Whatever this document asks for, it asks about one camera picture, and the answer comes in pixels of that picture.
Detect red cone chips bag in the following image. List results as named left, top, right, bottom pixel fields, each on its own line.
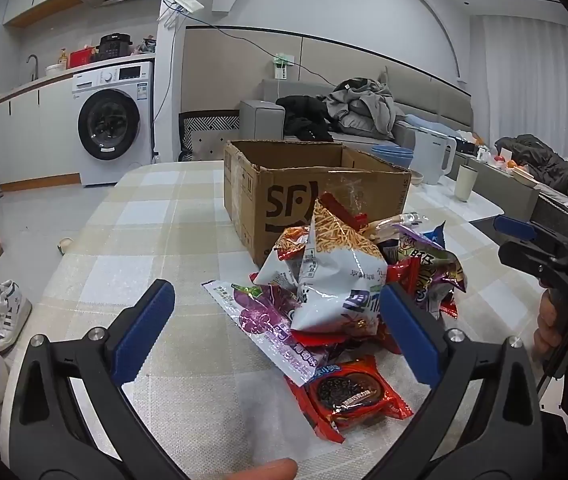
left=397, top=226, right=467, bottom=320

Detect red cracker snack pack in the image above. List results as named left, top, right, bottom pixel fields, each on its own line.
left=386, top=257, right=421, bottom=299

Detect red chocolate cookie pack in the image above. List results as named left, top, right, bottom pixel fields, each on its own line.
left=286, top=354, right=413, bottom=443

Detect large noodle snack bag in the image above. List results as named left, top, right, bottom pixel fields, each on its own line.
left=291, top=203, right=388, bottom=337

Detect purple grape candy bag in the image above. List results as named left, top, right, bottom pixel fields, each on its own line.
left=203, top=281, right=328, bottom=387

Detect clear bread pack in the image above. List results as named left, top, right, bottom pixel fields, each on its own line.
left=360, top=211, right=426, bottom=244

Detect clear cracker sandwich pack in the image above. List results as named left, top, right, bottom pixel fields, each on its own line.
left=319, top=192, right=369, bottom=231

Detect small noodle snack bag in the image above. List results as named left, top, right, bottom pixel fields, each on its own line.
left=252, top=226, right=310, bottom=292

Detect person's right hand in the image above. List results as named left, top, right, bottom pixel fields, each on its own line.
left=534, top=289, right=562, bottom=356

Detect person's left hand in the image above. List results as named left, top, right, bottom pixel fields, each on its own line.
left=227, top=458, right=298, bottom=480

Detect dark coat on sofa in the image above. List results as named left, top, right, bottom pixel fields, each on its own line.
left=494, top=133, right=568, bottom=194

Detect beige cup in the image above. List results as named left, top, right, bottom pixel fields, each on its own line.
left=454, top=165, right=478, bottom=203

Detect white electric kettle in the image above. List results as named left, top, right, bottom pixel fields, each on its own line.
left=410, top=128, right=456, bottom=185

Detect white sneaker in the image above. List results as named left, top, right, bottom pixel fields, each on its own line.
left=0, top=280, right=32, bottom=353

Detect blue stacked bowls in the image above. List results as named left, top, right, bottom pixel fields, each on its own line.
left=371, top=144, right=413, bottom=168

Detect white curtain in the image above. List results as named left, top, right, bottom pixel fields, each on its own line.
left=468, top=16, right=568, bottom=158

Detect grey sofa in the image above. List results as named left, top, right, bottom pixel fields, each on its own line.
left=239, top=75, right=474, bottom=140

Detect green white slipper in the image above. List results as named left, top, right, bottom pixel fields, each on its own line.
left=57, top=237, right=73, bottom=256

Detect grey clothes pile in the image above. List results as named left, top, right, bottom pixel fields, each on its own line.
left=325, top=78, right=405, bottom=141

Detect black jacket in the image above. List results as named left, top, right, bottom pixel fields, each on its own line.
left=275, top=96, right=333, bottom=142

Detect brown SF cardboard box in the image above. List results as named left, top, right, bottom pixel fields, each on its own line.
left=224, top=140, right=412, bottom=266

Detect white washing machine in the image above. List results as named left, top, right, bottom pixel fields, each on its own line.
left=72, top=58, right=155, bottom=188

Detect kitchen faucet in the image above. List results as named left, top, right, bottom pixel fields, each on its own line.
left=26, top=54, right=38, bottom=81

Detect red container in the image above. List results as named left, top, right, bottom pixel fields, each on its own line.
left=68, top=47, right=96, bottom=68

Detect black rice cooker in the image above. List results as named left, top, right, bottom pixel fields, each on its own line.
left=97, top=32, right=132, bottom=61

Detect wall power strip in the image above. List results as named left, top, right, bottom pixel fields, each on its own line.
left=273, top=53, right=296, bottom=80

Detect white wall router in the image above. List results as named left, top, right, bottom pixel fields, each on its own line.
left=172, top=0, right=205, bottom=14

